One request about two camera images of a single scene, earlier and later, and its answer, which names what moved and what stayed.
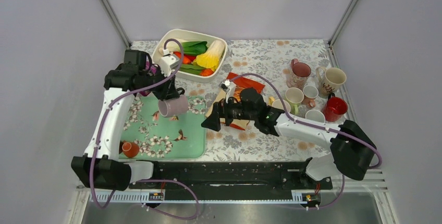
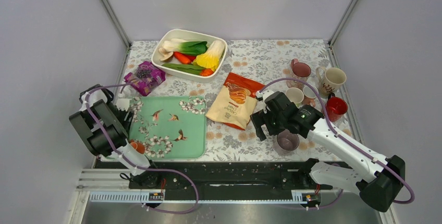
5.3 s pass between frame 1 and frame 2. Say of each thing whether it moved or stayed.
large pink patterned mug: stayed
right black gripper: moved
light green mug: stayed
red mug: stayed
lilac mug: moved
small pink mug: stayed
